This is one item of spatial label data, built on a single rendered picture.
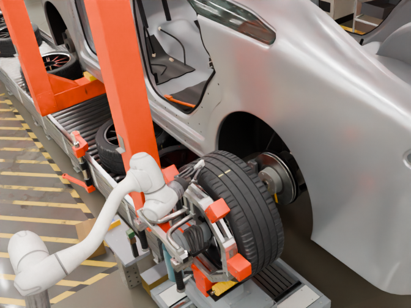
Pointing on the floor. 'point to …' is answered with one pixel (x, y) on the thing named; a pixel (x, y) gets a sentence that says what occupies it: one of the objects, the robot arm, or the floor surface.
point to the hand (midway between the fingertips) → (199, 165)
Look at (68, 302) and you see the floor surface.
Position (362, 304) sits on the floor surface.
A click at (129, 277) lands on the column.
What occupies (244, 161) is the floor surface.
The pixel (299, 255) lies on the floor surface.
